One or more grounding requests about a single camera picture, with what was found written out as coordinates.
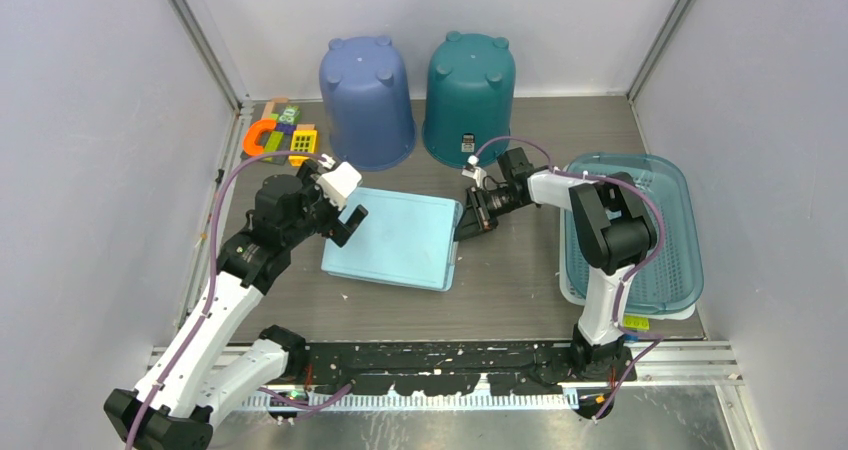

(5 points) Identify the yellow toy block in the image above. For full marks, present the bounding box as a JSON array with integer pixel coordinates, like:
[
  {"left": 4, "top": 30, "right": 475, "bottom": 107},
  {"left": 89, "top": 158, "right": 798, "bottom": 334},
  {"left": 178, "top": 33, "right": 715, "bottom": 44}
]
[{"left": 288, "top": 127, "right": 320, "bottom": 168}]

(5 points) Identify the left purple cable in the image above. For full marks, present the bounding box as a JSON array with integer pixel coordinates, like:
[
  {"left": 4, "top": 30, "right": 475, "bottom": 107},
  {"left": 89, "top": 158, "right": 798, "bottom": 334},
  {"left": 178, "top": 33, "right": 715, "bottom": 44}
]
[{"left": 123, "top": 150, "right": 336, "bottom": 450}]

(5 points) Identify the orange toy arch block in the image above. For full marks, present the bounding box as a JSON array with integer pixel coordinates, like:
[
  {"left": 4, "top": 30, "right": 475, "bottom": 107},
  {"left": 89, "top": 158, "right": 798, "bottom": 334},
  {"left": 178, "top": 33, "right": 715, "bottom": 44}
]
[{"left": 242, "top": 118, "right": 277, "bottom": 157}]

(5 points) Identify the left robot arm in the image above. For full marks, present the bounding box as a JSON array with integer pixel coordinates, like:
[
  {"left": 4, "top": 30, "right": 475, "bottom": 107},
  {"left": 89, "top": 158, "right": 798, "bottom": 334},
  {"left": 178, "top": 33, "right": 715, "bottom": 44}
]
[{"left": 104, "top": 156, "right": 368, "bottom": 449}]

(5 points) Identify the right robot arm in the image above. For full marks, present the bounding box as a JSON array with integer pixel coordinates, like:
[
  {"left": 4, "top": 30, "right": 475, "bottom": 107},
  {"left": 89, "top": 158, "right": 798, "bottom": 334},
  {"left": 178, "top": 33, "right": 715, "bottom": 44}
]
[{"left": 454, "top": 148, "right": 663, "bottom": 381}]

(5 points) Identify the green numbered toy block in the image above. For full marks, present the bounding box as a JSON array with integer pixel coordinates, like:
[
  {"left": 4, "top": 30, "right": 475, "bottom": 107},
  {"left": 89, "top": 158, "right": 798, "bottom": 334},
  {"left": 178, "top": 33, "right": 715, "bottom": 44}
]
[{"left": 278, "top": 105, "right": 301, "bottom": 125}]

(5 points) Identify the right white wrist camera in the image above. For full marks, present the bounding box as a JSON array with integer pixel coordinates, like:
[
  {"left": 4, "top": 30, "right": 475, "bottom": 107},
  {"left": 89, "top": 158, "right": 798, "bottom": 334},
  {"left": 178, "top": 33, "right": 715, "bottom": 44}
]
[{"left": 461, "top": 154, "right": 488, "bottom": 188}]

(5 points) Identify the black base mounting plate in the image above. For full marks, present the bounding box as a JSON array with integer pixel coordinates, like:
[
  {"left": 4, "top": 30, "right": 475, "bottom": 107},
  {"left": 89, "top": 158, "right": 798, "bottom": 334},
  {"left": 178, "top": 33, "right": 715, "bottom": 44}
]
[{"left": 283, "top": 341, "right": 632, "bottom": 397}]

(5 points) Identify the lime green long brick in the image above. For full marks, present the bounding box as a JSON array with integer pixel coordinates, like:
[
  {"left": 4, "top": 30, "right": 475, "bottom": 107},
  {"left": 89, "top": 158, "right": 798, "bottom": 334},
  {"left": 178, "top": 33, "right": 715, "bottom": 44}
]
[{"left": 262, "top": 131, "right": 286, "bottom": 165}]

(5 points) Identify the purple toy block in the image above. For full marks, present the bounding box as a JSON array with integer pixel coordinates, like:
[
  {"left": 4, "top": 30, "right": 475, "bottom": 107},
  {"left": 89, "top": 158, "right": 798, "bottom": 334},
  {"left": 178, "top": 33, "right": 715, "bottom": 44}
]
[{"left": 276, "top": 122, "right": 297, "bottom": 136}]

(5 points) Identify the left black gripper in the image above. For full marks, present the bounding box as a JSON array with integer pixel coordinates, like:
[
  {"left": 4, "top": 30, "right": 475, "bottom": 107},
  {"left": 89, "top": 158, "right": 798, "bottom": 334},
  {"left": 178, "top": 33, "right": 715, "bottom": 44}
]
[{"left": 283, "top": 160, "right": 366, "bottom": 247}]

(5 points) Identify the white cable duct strip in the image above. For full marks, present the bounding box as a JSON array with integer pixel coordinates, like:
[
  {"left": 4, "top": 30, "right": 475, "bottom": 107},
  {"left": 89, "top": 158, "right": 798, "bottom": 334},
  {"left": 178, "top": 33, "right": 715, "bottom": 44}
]
[{"left": 238, "top": 391, "right": 581, "bottom": 414}]

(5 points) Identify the teal plastic bucket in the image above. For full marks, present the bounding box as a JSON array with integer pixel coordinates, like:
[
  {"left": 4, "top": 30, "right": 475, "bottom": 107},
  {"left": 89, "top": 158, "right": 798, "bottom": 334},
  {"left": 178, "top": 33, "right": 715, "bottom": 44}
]
[{"left": 422, "top": 31, "right": 516, "bottom": 168}]

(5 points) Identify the blue plastic bucket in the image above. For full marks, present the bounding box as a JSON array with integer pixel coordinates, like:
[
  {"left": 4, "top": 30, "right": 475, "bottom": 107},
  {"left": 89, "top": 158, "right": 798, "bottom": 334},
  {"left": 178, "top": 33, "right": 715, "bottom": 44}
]
[{"left": 318, "top": 35, "right": 417, "bottom": 171}]

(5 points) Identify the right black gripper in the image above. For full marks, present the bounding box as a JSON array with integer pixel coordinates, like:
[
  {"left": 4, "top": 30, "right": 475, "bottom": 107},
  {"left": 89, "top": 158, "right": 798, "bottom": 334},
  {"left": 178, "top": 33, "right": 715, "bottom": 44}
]
[{"left": 454, "top": 185, "right": 527, "bottom": 242}]

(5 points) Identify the lime green toy brick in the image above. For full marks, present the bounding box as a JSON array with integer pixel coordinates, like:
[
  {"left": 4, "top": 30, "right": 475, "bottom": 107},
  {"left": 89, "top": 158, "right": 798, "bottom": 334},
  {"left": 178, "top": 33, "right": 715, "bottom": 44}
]
[{"left": 622, "top": 315, "right": 650, "bottom": 332}]

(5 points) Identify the teal plastic basket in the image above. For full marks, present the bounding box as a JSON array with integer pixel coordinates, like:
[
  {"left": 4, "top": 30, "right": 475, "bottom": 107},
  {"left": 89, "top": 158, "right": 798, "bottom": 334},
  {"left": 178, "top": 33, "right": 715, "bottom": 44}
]
[{"left": 567, "top": 152, "right": 704, "bottom": 320}]

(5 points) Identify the light blue plastic basket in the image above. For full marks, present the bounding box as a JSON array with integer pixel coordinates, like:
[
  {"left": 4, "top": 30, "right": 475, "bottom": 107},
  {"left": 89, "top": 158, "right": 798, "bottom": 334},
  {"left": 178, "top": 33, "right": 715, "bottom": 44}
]
[{"left": 321, "top": 187, "right": 463, "bottom": 292}]

